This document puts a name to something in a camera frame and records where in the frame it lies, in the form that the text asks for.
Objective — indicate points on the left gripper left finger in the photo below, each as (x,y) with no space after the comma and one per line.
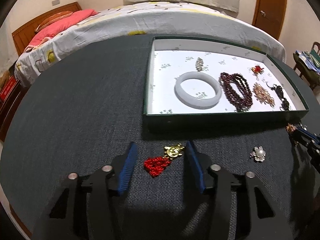
(82,206)

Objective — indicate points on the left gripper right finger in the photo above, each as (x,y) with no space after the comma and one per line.
(257,215)

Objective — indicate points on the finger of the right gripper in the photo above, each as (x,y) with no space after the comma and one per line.
(307,139)

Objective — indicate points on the pearl flower brooch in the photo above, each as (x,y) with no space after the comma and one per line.
(258,154)

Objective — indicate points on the red knot gold charm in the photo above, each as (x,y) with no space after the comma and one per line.
(155,166)

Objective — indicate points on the rose gold bead jewelry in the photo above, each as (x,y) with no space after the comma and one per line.
(290,128)

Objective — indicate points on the dark green jewelry tray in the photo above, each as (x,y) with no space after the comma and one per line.
(248,101)

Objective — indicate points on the wooden chair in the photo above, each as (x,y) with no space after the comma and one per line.
(298,66)

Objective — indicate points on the pile of clothes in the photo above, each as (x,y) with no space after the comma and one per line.
(310,63)

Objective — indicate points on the small red flower brooch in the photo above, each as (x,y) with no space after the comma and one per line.
(257,70)

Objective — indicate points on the white jade bangle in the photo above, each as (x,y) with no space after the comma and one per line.
(198,90)

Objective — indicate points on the wooden nightstand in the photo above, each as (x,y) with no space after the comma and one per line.
(12,102)

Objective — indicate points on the brown wooden door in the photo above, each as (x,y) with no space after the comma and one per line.
(269,16)

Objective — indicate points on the silver leaf brooch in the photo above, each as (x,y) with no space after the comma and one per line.
(199,64)

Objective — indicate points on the red gift box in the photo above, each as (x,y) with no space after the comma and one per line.
(7,88)

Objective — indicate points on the wooden headboard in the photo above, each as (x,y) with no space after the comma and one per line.
(24,34)

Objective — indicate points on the pink pillow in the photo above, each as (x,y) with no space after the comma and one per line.
(52,30)

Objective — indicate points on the bed with patterned sheet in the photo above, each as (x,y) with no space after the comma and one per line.
(144,18)

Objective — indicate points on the orange cushion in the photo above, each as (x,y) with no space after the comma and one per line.
(52,19)

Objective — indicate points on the wall socket above headboard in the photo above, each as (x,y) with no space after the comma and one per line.
(55,2)

